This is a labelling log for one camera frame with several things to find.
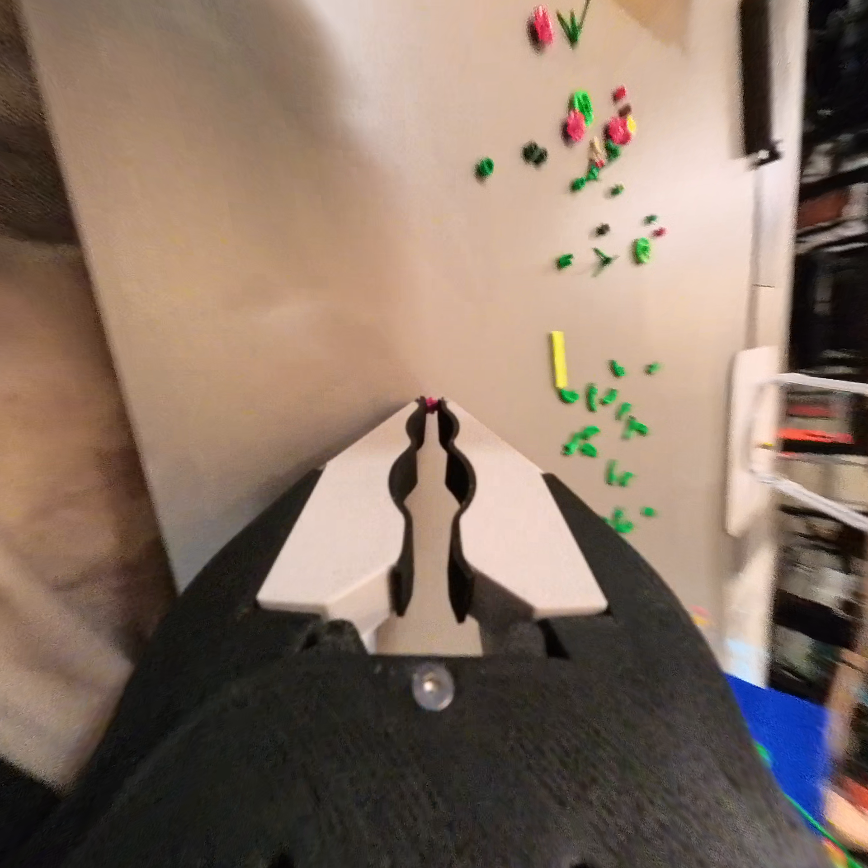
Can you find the dark cluttered shelf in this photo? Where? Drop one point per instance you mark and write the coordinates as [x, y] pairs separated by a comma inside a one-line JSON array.
[[831, 203]]

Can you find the green toy wheel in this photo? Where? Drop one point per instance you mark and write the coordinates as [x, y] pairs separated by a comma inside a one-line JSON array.
[[582, 105], [641, 251]]

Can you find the white frame furniture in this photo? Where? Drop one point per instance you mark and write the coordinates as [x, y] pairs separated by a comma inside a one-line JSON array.
[[746, 441]]

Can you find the blue mat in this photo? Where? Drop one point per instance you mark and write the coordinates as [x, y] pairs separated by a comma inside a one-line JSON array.
[[780, 739]]

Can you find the green and tan toy stem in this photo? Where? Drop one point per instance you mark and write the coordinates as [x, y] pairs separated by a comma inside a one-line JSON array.
[[597, 152]]

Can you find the green toy stem piece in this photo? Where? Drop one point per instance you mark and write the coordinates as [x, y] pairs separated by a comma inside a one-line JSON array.
[[573, 26]]

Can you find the scatter of green toy leaves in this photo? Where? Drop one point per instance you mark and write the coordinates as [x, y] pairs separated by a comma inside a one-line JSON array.
[[587, 448]]

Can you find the pink toy gear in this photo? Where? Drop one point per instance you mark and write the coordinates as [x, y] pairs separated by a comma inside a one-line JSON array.
[[618, 130], [541, 27], [576, 127]]

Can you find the yellow toy bar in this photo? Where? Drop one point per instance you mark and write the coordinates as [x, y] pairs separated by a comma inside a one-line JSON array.
[[558, 359]]

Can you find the yellow storage box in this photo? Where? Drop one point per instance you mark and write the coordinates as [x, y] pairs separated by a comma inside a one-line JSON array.
[[654, 13]]

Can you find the black flat device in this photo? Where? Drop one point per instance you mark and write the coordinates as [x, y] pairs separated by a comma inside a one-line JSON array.
[[754, 68]]

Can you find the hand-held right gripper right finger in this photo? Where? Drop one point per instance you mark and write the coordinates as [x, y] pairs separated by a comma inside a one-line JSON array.
[[529, 536]]

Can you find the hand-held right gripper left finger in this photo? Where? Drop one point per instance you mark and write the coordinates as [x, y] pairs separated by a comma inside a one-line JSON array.
[[325, 542]]

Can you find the beige cloth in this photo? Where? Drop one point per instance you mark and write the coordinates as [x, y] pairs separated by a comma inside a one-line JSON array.
[[54, 475]]

